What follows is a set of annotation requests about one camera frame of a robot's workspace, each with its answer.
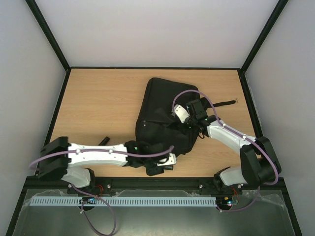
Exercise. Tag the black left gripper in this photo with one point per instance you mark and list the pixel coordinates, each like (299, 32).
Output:
(150, 171)

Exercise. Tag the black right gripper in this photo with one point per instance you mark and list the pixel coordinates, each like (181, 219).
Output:
(182, 123)

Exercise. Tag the black student backpack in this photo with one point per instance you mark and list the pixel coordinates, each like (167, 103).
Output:
(156, 124)

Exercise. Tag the green highlighter black body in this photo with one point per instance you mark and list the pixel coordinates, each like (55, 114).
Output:
(169, 167)

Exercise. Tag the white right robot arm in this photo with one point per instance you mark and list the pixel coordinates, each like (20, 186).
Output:
(258, 161)

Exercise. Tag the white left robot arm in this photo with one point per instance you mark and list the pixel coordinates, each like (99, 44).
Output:
(71, 162)

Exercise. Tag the pink highlighter black body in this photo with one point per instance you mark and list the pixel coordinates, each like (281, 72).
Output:
(104, 141)

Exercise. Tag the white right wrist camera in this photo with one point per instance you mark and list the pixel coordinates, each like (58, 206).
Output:
(181, 113)

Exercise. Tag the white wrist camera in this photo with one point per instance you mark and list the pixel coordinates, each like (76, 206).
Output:
(170, 160)
(181, 113)

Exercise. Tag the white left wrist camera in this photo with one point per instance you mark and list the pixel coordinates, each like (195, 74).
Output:
(170, 160)

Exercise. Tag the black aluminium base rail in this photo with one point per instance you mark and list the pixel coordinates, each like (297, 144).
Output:
(111, 185)

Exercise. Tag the light blue cable duct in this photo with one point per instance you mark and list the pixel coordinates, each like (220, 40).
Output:
(124, 201)

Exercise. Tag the black cage frame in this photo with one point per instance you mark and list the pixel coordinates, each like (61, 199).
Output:
(245, 87)

